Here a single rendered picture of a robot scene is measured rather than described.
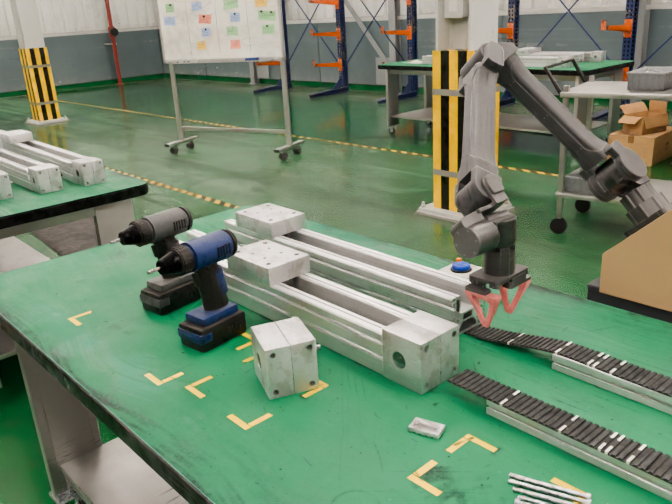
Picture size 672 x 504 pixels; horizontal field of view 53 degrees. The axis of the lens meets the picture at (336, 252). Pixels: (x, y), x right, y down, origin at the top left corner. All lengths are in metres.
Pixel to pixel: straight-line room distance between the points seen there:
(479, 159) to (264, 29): 5.61
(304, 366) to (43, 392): 1.03
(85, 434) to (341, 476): 1.26
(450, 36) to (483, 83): 3.21
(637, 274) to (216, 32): 6.01
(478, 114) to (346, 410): 0.63
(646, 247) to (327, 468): 0.82
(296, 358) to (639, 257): 0.75
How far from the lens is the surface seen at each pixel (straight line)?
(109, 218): 2.86
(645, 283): 1.52
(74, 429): 2.12
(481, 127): 1.35
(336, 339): 1.27
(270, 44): 6.76
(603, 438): 1.04
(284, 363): 1.14
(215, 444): 1.08
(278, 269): 1.39
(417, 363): 1.13
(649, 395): 1.18
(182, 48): 7.40
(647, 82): 4.19
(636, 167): 1.58
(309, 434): 1.08
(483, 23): 4.50
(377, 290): 1.44
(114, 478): 2.03
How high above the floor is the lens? 1.40
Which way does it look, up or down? 20 degrees down
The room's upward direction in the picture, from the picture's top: 4 degrees counter-clockwise
